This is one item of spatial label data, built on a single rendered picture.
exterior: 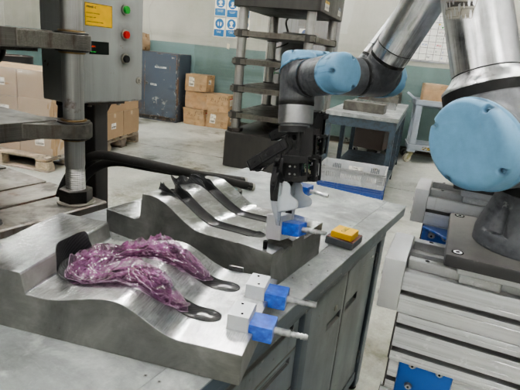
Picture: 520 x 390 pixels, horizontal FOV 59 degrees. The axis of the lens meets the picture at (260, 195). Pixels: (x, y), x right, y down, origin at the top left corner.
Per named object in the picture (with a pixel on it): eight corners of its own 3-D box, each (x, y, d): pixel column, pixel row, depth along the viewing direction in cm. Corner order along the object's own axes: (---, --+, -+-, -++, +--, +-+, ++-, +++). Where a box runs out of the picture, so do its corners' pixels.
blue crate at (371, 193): (383, 202, 449) (387, 180, 443) (378, 214, 412) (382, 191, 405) (322, 191, 468) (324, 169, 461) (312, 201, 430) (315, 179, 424)
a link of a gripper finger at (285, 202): (292, 227, 94) (299, 182, 95) (266, 223, 97) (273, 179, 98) (298, 228, 97) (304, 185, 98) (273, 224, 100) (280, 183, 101)
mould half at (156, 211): (318, 254, 120) (325, 205, 116) (268, 292, 99) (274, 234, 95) (172, 207, 144) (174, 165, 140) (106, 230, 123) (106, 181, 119)
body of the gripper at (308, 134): (306, 185, 94) (309, 125, 93) (269, 182, 98) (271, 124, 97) (320, 183, 101) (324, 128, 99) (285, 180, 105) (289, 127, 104)
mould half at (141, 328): (275, 303, 95) (281, 254, 91) (239, 386, 70) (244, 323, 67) (62, 258, 105) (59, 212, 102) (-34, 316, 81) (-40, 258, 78)
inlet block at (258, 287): (316, 311, 88) (319, 285, 86) (313, 325, 83) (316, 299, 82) (250, 297, 91) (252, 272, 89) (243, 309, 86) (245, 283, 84)
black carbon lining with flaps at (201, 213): (290, 229, 116) (294, 193, 114) (256, 248, 103) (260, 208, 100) (183, 197, 133) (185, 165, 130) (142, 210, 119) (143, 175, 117)
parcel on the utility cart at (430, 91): (448, 105, 655) (452, 85, 647) (452, 107, 625) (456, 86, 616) (418, 102, 663) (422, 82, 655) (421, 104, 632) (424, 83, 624)
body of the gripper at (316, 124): (314, 159, 122) (320, 114, 119) (285, 153, 126) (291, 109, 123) (326, 155, 129) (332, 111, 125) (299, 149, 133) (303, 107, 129)
